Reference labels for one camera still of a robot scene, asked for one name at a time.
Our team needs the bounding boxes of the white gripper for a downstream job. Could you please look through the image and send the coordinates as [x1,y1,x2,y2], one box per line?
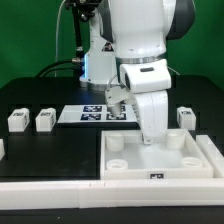
[120,59,171,145]

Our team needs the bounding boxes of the white square tabletop tray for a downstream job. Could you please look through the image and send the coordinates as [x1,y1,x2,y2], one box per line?
[100,129,214,180]

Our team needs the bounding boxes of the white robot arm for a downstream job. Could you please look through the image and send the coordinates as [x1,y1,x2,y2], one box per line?
[78,0,195,144]

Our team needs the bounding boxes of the white marker sheet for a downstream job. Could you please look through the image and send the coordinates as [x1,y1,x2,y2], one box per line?
[58,105,137,124]

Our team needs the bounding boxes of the white left fence piece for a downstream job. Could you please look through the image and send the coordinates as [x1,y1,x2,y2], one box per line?
[0,139,5,161]

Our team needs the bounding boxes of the white front fence wall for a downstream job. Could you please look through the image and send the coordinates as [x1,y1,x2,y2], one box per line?
[0,178,224,210]

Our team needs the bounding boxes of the white fence wall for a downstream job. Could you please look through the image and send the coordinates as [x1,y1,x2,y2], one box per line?
[196,135,224,178]
[0,178,224,210]

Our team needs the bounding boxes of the white right fence wall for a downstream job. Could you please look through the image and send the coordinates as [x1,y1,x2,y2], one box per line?
[196,135,224,178]

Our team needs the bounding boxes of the black cable bundle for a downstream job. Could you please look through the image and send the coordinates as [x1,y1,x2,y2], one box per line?
[35,57,84,78]

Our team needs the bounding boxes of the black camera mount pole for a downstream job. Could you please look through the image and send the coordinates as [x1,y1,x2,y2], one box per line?
[65,0,101,58]

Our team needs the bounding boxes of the grey thin cable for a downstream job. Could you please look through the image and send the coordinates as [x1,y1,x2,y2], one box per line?
[54,0,68,78]

